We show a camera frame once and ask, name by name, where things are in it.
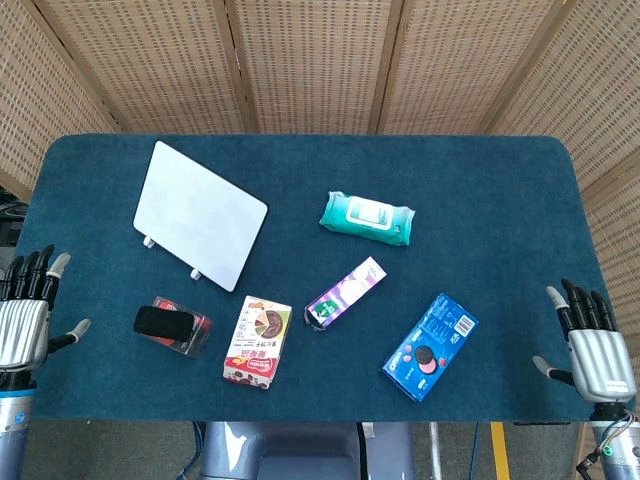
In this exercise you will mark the white board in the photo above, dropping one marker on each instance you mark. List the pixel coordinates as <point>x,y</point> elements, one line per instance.
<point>200,215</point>

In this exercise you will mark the dark blue table cloth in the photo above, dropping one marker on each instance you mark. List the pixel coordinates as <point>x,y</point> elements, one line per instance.
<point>475,200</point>

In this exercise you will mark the red and white biscuit box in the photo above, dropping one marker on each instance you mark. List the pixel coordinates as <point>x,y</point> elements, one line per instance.
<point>257,340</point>

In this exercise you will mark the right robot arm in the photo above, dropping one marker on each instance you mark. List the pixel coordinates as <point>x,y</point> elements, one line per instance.
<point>620,445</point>

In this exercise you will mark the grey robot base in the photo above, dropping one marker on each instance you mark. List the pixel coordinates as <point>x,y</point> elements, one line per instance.
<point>300,450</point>

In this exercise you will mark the woven bamboo folding screen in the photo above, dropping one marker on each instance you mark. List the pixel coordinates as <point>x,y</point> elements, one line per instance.
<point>320,65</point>

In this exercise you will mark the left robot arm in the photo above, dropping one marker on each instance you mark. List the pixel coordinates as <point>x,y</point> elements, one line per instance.
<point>14,435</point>

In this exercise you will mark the blue Oreo cookie box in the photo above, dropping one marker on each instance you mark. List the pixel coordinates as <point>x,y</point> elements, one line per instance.
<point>430,350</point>

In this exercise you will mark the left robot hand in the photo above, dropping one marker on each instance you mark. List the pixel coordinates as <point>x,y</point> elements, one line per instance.
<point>22,330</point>

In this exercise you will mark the clear box of coffee capsules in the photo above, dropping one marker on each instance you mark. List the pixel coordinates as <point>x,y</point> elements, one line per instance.
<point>201,332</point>

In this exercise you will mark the purple toothpaste box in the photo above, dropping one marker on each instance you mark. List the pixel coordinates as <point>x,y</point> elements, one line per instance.
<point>345,295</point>

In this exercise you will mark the green wet wipes pack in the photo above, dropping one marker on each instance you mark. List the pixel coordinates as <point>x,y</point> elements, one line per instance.
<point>367,217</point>

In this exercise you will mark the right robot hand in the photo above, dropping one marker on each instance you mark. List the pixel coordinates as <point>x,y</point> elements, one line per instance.
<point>597,357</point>

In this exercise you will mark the black and blue whiteboard eraser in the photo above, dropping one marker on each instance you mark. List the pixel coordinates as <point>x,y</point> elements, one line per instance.
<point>164,325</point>

